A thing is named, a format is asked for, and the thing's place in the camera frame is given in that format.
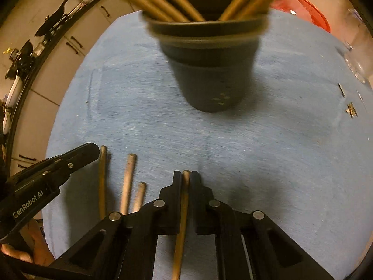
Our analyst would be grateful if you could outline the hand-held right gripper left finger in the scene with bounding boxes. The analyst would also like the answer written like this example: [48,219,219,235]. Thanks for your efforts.
[49,171,183,280]

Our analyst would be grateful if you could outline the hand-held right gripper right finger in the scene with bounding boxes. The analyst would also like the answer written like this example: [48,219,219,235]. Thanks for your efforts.
[189,171,335,280]

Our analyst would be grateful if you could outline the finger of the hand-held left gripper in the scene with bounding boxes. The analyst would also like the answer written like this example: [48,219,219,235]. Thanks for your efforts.
[47,142,101,189]

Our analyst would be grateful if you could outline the single wooden chopstick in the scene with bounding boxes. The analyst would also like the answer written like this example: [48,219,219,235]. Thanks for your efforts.
[119,153,137,215]
[171,170,191,280]
[132,182,147,213]

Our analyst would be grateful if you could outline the dark chopstick holder cup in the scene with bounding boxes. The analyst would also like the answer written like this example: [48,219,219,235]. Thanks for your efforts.
[143,0,270,114]

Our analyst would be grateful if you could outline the person's left hand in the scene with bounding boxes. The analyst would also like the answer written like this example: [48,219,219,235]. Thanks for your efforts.
[0,217,56,267]

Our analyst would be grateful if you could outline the blue tablecloth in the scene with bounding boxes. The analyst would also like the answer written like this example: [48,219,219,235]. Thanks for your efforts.
[42,9,373,280]

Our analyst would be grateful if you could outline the lower kitchen cabinets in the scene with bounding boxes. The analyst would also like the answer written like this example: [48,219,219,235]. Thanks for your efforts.
[9,0,140,175]

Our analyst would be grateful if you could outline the black kitchen countertop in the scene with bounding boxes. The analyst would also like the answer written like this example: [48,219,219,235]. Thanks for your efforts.
[4,0,111,164]

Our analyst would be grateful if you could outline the yellow capped dark bottle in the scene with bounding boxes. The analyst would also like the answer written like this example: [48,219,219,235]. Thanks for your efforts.
[3,48,18,62]

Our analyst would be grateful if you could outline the black wok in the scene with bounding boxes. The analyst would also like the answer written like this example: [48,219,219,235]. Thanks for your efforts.
[35,0,72,37]

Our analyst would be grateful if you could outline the clear glass pitcher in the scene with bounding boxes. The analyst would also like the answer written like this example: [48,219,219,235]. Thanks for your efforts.
[339,7,373,84]

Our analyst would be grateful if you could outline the red plastic basket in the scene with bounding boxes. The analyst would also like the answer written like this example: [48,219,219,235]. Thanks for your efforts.
[262,0,331,32]

